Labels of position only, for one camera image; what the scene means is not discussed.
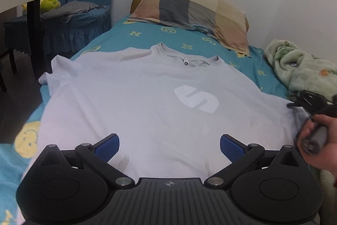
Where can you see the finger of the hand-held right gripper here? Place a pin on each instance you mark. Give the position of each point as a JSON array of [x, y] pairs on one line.
[[312, 97], [300, 105]]

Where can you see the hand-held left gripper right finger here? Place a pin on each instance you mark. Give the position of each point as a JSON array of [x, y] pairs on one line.
[[231, 148]]

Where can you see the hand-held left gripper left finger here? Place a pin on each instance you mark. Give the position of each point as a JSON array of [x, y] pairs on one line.
[[108, 147]]

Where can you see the white t-shirt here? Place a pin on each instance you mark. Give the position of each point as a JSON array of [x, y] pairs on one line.
[[131, 98]]

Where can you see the person's right hand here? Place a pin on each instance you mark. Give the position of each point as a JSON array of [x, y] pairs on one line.
[[331, 151]]

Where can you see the pale green fleece blanket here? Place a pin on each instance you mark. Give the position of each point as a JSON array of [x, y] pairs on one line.
[[302, 69]]

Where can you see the brown cream furry blanket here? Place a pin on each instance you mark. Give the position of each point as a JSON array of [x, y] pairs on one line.
[[329, 196]]

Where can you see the bed with teal printed sheet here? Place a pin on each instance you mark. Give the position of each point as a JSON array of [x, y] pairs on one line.
[[184, 37]]

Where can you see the grey cloth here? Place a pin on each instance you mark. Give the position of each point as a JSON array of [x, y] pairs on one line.
[[76, 7]]

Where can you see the plaid pillow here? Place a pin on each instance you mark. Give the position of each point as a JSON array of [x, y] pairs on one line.
[[189, 8]]

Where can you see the yellow green plush toy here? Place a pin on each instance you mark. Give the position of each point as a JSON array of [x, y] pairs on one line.
[[50, 3]]

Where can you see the wooden table with white frame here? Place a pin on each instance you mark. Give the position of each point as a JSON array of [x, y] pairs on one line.
[[34, 30]]

